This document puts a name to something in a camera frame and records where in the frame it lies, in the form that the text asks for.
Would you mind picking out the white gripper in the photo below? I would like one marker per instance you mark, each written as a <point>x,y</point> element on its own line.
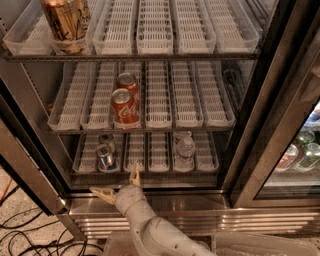
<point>128,197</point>

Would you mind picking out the red bull can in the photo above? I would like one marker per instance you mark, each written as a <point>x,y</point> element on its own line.
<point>108,139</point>
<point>105,158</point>

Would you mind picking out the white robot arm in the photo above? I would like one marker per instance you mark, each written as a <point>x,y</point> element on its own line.
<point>148,221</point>

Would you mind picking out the front red Coca-Cola can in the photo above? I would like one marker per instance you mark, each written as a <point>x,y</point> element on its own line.
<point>124,106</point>

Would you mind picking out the red coca-cola can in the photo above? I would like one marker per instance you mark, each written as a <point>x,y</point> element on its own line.
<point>128,81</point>
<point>124,106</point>

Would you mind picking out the rear red Coca-Cola can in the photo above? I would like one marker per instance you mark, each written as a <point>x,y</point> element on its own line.
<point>128,81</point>

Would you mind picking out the open fridge door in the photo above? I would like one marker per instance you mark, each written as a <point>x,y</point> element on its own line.
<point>34,158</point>

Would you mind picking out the closed glass fridge door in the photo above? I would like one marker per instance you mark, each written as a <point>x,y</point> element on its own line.
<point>289,122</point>

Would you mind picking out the red can behind glass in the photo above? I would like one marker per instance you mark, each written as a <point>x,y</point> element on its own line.
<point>287,159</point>

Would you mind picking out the gold beverage can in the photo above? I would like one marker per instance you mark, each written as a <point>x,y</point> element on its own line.
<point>69,22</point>

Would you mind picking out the front clear water bottle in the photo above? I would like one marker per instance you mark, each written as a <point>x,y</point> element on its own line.
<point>184,157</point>

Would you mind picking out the clear water bottle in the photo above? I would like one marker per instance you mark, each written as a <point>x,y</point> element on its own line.
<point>181,134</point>
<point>184,157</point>

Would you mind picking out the rear clear water bottle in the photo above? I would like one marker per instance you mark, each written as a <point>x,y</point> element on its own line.
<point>181,134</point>

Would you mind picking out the right clear plastic bin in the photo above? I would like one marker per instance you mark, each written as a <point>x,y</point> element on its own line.
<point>243,244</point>

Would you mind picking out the green bottle behind glass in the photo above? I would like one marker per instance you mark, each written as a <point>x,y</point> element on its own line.
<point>310,159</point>

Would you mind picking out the bottom wire fridge shelf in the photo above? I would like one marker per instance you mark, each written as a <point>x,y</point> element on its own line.
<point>152,179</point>

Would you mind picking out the wire fridge shelf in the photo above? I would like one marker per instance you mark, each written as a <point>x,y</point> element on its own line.
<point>140,130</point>
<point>130,58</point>
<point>152,179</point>

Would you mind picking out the middle wire fridge shelf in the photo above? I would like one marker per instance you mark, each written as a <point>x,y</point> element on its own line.
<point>140,130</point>

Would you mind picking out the top wire fridge shelf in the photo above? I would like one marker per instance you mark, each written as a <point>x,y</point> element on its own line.
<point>130,58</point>

